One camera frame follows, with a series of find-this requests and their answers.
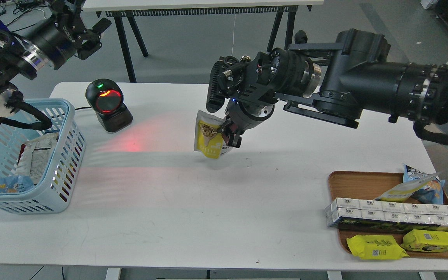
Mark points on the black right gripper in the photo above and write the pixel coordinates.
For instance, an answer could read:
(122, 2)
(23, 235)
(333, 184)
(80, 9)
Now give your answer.
(241, 117)

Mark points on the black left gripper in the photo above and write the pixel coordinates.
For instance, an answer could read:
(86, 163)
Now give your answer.
(55, 40)

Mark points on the yellow white nut snack pouch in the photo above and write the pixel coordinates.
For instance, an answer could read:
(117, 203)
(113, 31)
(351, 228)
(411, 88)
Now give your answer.
(207, 138)

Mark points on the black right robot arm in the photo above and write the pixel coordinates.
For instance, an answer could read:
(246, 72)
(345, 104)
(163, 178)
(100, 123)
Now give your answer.
(333, 82)

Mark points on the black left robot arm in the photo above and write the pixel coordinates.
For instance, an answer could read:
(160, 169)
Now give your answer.
(14, 111)

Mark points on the white snack packet in basket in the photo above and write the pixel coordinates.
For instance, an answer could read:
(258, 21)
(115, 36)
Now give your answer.
(35, 156)

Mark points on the light blue plastic basket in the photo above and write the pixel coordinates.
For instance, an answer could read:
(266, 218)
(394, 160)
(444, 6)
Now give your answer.
(54, 190)

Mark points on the blue snack packet in basket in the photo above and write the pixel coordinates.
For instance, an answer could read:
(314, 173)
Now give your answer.
(16, 184)

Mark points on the yellow snack packet left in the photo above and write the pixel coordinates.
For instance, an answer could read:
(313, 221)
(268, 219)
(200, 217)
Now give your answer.
(375, 246)

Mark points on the yellow snack packet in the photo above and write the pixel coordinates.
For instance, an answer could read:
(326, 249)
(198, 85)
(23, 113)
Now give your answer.
(375, 246)
(426, 241)

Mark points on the blue snack bag on tray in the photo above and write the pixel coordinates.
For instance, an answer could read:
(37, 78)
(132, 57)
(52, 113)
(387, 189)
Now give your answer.
(431, 193)

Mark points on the yellow snack packet right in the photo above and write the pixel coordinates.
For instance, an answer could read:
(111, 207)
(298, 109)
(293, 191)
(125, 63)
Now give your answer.
(426, 241)

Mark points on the background table black legs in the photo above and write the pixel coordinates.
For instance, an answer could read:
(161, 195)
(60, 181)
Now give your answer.
(129, 9)

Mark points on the black barcode scanner red window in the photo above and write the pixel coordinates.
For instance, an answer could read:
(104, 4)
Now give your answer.
(106, 98)

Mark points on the brown wooden tray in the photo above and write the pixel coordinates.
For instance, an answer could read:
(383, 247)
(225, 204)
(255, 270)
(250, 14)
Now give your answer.
(369, 185)

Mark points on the silver wrapped carton multipack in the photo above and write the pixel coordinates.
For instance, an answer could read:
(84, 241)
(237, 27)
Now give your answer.
(385, 217)

